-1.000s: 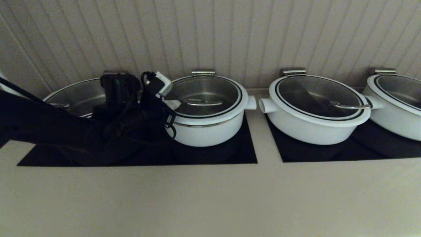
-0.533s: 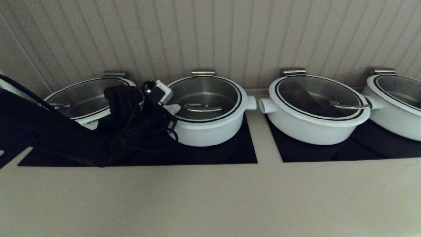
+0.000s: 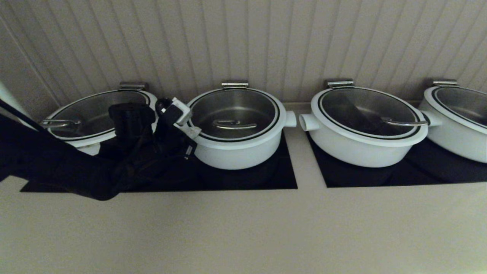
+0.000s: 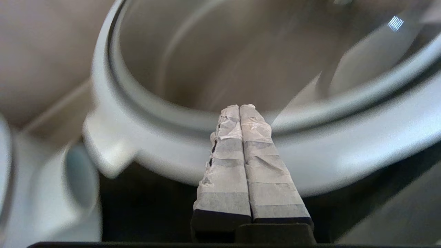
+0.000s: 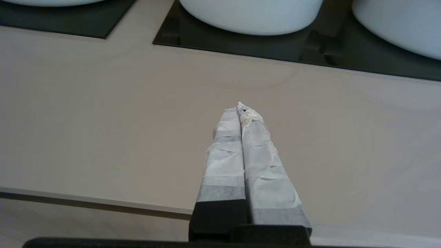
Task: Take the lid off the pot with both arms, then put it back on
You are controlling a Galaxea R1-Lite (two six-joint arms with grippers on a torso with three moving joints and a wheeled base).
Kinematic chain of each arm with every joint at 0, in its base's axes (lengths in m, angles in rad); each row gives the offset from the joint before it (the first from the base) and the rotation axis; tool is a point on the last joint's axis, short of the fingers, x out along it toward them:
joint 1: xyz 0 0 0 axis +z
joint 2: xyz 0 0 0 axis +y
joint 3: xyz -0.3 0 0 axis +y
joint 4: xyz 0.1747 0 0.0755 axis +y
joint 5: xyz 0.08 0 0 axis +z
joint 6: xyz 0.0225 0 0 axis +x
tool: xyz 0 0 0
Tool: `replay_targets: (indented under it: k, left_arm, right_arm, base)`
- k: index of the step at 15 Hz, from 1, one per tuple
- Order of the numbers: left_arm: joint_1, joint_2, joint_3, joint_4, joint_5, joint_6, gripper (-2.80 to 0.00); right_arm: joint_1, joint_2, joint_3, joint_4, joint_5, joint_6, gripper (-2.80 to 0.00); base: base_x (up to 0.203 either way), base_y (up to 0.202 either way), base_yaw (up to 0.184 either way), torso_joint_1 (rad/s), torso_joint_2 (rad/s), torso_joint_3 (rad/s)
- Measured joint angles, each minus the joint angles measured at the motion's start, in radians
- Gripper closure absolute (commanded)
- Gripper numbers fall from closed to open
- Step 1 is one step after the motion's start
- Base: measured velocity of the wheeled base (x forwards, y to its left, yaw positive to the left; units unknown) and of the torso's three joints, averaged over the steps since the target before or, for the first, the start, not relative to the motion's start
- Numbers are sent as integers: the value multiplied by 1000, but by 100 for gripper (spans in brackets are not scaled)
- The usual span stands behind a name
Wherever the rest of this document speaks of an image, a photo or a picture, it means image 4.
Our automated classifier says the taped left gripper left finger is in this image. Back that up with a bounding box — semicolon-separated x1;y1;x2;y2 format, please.
191;104;252;242

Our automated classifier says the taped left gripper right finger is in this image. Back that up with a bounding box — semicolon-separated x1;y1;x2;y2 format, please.
240;105;314;228

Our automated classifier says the white-rimmed glass lid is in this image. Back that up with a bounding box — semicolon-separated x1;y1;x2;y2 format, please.
91;0;441;162
0;115;14;231

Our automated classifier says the deep white pot steel interior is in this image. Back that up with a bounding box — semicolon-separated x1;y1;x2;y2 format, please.
83;79;441;197

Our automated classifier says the shallow white pot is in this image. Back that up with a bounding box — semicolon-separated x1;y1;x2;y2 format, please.
0;114;103;243

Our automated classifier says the black glass induction cooktop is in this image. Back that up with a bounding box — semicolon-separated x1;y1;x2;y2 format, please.
99;138;441;243

